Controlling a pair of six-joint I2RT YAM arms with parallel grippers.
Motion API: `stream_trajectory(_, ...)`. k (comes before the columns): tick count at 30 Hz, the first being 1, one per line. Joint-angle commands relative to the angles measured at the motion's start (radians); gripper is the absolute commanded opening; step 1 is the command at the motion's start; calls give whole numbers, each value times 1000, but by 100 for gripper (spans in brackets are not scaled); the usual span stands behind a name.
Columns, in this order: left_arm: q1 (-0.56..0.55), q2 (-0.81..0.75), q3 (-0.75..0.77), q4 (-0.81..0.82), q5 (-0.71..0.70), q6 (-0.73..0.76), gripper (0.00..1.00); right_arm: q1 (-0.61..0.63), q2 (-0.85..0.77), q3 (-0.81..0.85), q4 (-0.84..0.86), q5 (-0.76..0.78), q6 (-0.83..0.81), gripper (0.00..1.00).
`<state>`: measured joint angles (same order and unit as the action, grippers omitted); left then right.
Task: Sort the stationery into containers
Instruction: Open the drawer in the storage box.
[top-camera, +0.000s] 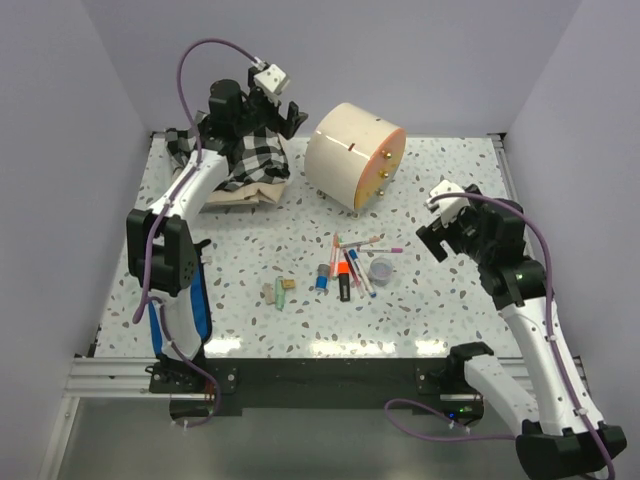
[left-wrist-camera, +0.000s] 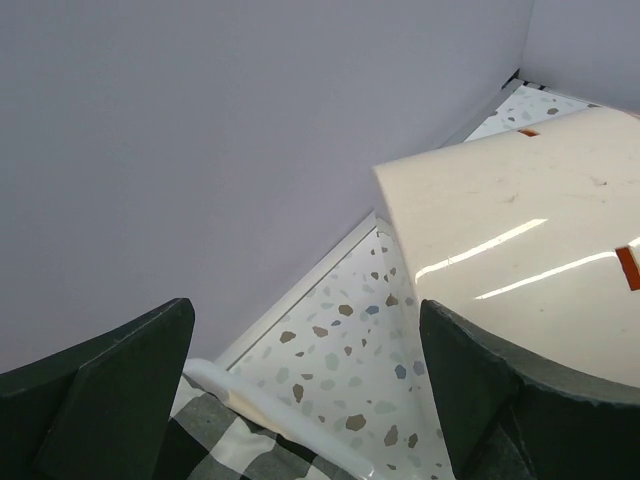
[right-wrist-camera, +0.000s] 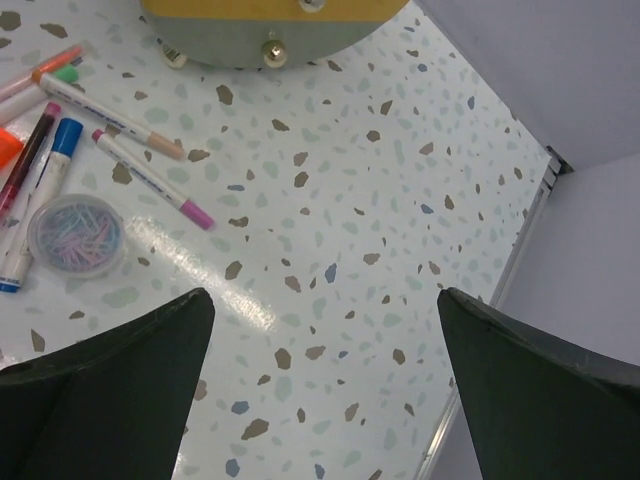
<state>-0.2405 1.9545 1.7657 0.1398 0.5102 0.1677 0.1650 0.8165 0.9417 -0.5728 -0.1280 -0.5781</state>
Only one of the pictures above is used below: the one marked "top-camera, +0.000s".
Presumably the white marker pink band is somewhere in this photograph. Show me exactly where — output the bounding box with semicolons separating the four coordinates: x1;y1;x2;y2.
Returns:
339;236;381;249

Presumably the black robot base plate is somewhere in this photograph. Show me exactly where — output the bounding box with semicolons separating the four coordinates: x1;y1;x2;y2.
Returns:
145;358;485;421

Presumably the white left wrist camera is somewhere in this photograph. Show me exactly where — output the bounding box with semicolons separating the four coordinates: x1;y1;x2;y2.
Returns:
253;64;290;98

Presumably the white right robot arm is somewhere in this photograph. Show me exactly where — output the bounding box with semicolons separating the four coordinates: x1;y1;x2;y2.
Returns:
417;180;627;479

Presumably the beige small eraser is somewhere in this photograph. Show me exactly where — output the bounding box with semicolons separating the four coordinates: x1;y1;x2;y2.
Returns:
262;283;275;305

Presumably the clear round pin box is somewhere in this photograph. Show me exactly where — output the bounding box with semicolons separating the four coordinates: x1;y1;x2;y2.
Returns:
368;257;394;286

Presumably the black white checkered cloth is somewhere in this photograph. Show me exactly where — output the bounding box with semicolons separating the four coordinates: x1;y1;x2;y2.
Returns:
165;112;290;199

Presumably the beige folded cloth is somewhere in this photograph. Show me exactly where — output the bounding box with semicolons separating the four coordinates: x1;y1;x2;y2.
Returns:
202;182;287;206

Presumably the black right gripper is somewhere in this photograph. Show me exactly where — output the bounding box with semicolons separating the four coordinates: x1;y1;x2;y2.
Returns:
417;184;493;264

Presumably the orange black highlighter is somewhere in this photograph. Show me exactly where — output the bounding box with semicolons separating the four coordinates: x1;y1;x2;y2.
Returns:
338;261;350;302

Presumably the blue cloth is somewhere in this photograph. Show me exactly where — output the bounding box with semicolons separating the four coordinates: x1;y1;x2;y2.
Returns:
147;239;212;360

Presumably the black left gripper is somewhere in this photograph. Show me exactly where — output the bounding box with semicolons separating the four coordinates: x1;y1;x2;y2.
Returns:
235;70;308;140

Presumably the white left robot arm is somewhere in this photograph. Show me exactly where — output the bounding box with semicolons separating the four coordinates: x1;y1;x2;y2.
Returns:
126;63;308;392

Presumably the orange capped marker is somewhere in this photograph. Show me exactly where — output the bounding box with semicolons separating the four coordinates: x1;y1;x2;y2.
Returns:
329;233;339;278

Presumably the green translucent eraser tube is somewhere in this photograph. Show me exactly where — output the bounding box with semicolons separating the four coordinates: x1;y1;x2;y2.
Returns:
274;276;285;311

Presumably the round beige drawer organizer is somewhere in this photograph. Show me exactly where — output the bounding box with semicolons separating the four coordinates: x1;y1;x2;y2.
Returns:
304;103;407;213

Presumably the aluminium frame rail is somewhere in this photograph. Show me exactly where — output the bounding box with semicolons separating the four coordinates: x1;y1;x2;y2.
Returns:
37;354;161;480

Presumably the blue capped white marker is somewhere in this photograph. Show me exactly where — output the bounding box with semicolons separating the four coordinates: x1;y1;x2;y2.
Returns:
348;249;376;298

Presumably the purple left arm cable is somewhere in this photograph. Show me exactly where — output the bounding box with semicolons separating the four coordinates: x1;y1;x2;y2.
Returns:
133;39;266;431

